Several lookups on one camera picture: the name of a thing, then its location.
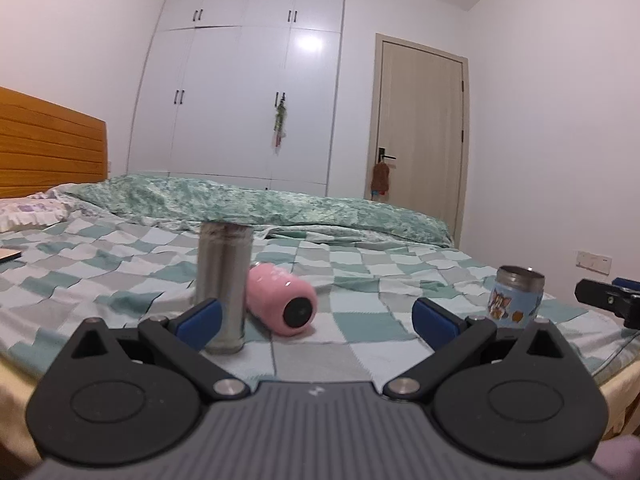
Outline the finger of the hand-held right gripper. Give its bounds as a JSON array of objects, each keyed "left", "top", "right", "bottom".
[{"left": 574, "top": 276, "right": 640, "bottom": 332}]

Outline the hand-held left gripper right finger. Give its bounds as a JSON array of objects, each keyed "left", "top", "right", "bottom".
[{"left": 381, "top": 297, "right": 569, "bottom": 403}]

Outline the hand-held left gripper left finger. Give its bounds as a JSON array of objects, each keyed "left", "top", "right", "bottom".
[{"left": 70, "top": 298, "right": 252, "bottom": 404}]

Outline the pink bottle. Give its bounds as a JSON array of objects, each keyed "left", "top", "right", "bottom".
[{"left": 244, "top": 262, "right": 319, "bottom": 336}]

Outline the tall stainless steel cup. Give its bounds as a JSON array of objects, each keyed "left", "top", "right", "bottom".
[{"left": 193, "top": 220, "right": 254, "bottom": 355}]

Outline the blue cartoon print cup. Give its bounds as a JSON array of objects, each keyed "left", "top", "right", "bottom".
[{"left": 487, "top": 265, "right": 546, "bottom": 330}]

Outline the bed with checkered sheet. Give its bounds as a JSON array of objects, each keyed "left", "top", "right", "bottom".
[{"left": 0, "top": 207, "right": 640, "bottom": 396}]

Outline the green patterned quilt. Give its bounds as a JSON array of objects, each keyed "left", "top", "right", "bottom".
[{"left": 64, "top": 173, "right": 453, "bottom": 249}]

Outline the brown hanging pouch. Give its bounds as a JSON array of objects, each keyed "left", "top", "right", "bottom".
[{"left": 370, "top": 162, "right": 392, "bottom": 204}]

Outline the light wooden door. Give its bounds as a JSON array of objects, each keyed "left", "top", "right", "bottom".
[{"left": 369, "top": 33, "right": 470, "bottom": 249}]

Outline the floral pillow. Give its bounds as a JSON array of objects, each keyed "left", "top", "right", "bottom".
[{"left": 0, "top": 184, "right": 83, "bottom": 234}]

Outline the green hanging ornament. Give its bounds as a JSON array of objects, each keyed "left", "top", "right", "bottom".
[{"left": 271, "top": 99, "right": 290, "bottom": 151}]

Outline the wooden headboard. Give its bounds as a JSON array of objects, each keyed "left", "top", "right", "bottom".
[{"left": 0, "top": 86, "right": 109, "bottom": 200}]

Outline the white wardrobe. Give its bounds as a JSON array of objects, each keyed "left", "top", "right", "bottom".
[{"left": 126, "top": 0, "right": 347, "bottom": 198}]

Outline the wall socket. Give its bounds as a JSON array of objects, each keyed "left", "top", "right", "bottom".
[{"left": 575, "top": 250, "right": 613, "bottom": 275}]

